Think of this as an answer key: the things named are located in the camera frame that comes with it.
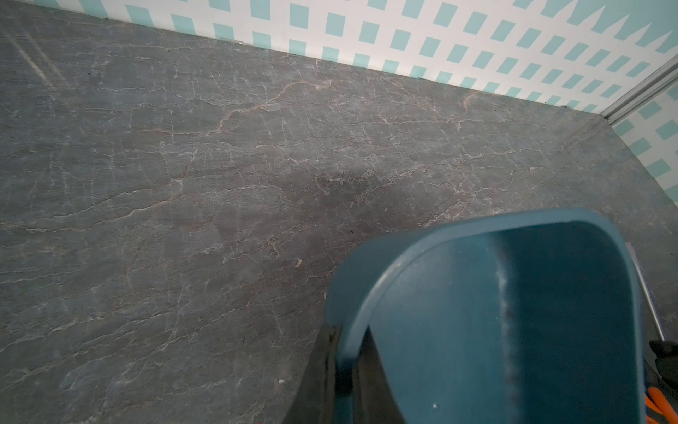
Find black yellow screwdriver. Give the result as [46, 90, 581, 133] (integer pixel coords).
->
[626, 242, 677, 392]

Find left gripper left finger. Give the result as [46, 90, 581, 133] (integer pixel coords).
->
[282, 324, 339, 424]

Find teal plastic storage box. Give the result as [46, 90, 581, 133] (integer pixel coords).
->
[325, 208, 646, 423]

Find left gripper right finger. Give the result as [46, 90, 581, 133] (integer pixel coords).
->
[351, 329, 405, 424]

